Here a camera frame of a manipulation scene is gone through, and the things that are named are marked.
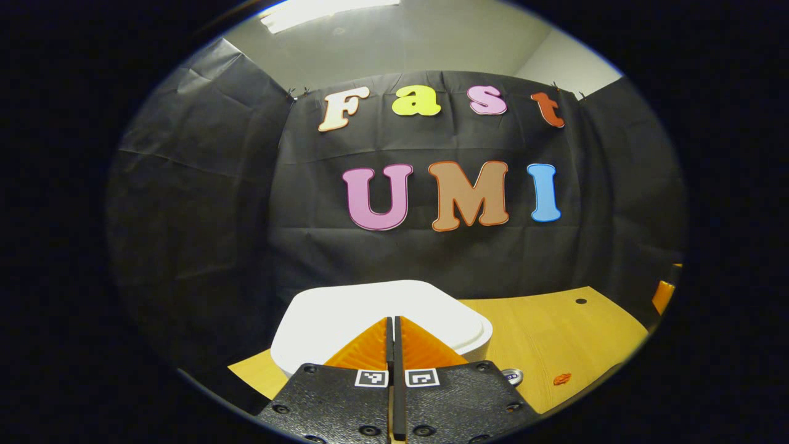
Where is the ceiling light panel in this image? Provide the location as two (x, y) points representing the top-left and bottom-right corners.
(259, 0), (401, 35)

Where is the white desktop garbage bin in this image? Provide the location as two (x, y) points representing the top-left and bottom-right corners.
(270, 280), (494, 378)

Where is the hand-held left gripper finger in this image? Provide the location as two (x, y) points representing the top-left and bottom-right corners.
(256, 316), (395, 444)
(392, 316), (542, 444)

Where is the black backdrop cloth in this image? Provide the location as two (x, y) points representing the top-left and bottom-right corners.
(105, 37), (688, 395)

